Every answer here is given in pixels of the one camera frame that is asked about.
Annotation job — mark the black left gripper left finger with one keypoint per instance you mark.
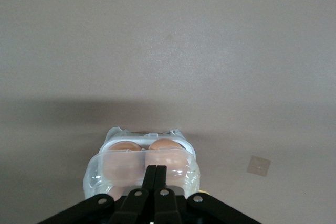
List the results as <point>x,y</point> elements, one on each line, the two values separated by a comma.
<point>136,208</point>

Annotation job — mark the small yellow loop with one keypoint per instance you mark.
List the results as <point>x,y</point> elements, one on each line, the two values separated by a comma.
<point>203,192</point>

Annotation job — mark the clear plastic egg carton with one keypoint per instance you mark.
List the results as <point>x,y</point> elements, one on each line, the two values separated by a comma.
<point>92,176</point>

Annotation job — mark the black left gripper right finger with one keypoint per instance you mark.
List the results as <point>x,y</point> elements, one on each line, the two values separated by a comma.
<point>170,208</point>

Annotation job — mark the clear tape patch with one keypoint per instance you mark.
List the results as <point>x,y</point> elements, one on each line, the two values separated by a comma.
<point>258,166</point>

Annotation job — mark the brown egg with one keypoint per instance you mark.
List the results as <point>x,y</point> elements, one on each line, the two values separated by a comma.
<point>123,147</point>
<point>165,145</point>

